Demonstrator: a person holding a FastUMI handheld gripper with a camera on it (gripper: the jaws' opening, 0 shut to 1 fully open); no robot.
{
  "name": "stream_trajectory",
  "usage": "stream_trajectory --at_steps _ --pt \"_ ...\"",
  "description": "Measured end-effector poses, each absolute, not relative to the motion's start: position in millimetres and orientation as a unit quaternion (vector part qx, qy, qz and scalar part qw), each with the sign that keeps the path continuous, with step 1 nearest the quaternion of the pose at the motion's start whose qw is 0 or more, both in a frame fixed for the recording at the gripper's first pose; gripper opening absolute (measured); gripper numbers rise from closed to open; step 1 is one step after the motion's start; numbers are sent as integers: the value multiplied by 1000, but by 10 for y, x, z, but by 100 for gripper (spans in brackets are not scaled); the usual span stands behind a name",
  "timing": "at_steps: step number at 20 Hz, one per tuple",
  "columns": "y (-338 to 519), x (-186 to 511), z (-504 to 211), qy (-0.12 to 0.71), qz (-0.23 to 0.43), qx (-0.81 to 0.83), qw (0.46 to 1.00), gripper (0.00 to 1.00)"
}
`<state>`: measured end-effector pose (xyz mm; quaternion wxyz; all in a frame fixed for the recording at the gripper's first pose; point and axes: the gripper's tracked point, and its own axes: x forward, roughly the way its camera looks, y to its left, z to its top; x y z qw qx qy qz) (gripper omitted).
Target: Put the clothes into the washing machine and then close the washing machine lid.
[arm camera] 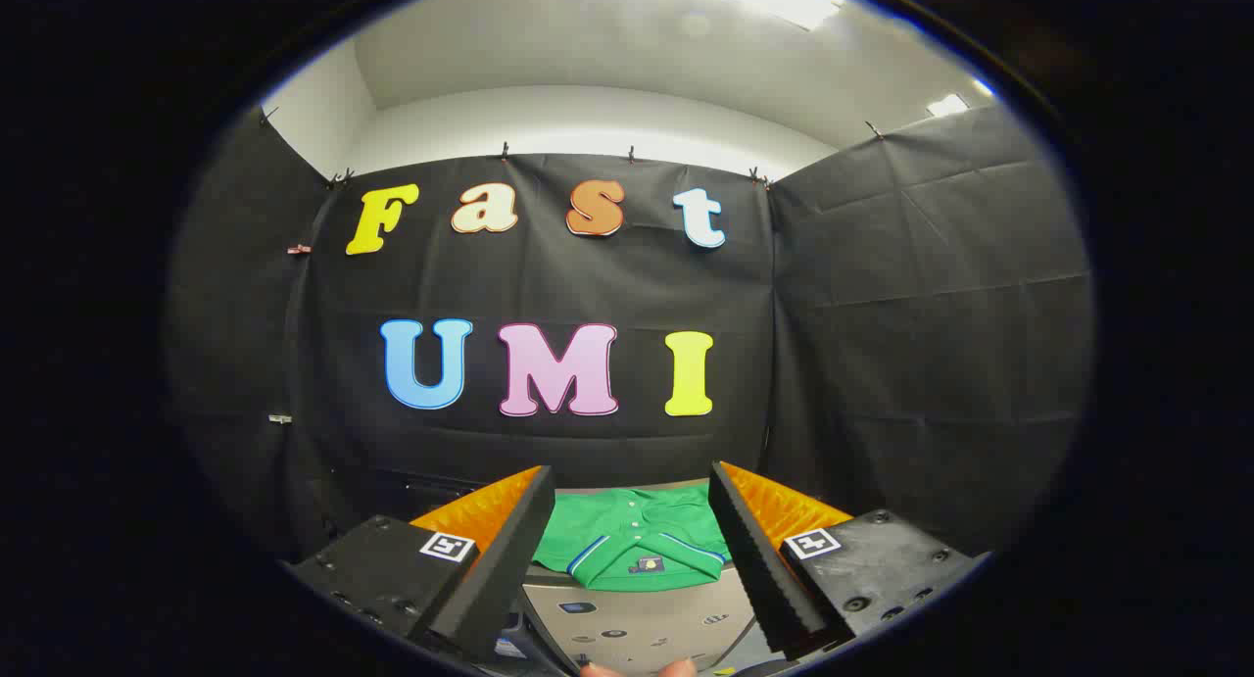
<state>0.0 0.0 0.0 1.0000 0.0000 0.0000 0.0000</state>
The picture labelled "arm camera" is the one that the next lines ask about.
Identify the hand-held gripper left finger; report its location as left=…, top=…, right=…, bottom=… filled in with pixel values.
left=282, top=464, right=557, bottom=663

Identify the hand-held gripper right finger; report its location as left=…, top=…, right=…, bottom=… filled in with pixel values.
left=707, top=459, right=984, bottom=663

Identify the green polo shirt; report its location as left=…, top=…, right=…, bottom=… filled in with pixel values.
left=532, top=485, right=734, bottom=593

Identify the grey cabinet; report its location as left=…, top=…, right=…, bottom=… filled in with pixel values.
left=519, top=476, right=760, bottom=676

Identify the black backdrop cloth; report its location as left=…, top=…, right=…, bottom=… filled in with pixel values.
left=162, top=104, right=1096, bottom=570

